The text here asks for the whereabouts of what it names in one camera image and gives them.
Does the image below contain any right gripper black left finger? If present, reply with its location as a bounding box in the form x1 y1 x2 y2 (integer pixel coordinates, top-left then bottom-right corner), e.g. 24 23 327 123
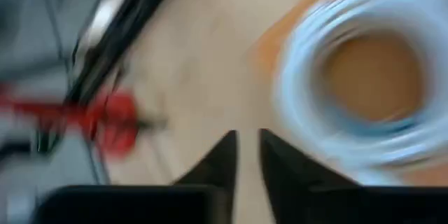
33 129 239 224

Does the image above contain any silver metal bracket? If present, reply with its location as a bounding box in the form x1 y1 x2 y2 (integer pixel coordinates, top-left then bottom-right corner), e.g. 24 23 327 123
75 0 136 67

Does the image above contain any white cable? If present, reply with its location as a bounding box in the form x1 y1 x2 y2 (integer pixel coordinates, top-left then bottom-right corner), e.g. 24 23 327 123
272 0 448 186

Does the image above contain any orange plastic bin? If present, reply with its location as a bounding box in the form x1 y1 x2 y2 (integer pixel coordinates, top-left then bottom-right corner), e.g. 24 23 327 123
250 0 448 187

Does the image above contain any red desk lamp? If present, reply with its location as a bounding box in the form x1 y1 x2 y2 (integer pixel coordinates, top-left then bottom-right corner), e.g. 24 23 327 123
0 83 141 158

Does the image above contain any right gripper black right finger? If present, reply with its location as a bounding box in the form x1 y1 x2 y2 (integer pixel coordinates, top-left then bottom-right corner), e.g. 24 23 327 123
258 127 448 224

